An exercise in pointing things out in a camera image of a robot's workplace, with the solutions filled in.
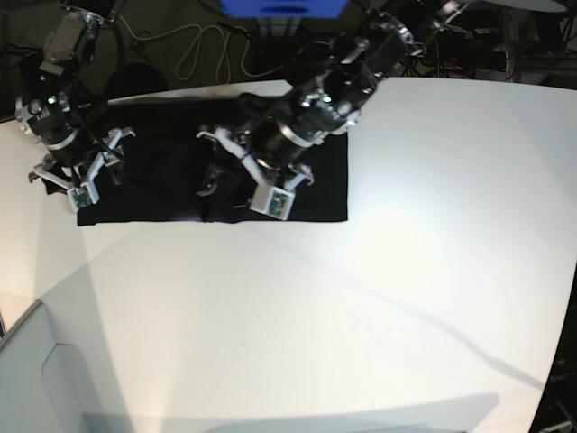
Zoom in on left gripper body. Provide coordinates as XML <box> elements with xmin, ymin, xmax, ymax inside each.
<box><xmin>196</xmin><ymin>122</ymin><xmax>314</xmax><ymax>221</ymax></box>

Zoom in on black T-shirt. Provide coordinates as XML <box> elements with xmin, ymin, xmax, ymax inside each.
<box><xmin>42</xmin><ymin>94</ymin><xmax>351</xmax><ymax>226</ymax></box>

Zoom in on grey looped cable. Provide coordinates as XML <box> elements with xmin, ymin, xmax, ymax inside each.
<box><xmin>96</xmin><ymin>0</ymin><xmax>301</xmax><ymax>82</ymax></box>

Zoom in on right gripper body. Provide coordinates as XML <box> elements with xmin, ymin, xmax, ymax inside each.
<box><xmin>28</xmin><ymin>128</ymin><xmax>135</xmax><ymax>203</ymax></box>

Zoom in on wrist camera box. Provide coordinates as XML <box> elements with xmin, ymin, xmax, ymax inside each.
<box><xmin>67</xmin><ymin>184</ymin><xmax>99</xmax><ymax>212</ymax></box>
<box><xmin>250</xmin><ymin>185</ymin><xmax>295</xmax><ymax>221</ymax></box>

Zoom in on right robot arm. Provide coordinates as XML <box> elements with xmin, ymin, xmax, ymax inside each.
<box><xmin>14</xmin><ymin>1</ymin><xmax>134</xmax><ymax>211</ymax></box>

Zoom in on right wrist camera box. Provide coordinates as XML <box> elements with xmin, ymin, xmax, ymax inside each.
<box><xmin>67</xmin><ymin>184</ymin><xmax>99</xmax><ymax>212</ymax></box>

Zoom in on blue box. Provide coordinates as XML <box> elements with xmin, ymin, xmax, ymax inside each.
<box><xmin>221</xmin><ymin>0</ymin><xmax>347</xmax><ymax>19</ymax></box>

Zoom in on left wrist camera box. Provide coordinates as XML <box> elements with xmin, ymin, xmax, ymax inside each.
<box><xmin>250</xmin><ymin>185</ymin><xmax>295</xmax><ymax>221</ymax></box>

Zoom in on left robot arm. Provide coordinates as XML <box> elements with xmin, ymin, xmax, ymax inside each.
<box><xmin>197</xmin><ymin>10</ymin><xmax>424</xmax><ymax>222</ymax></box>

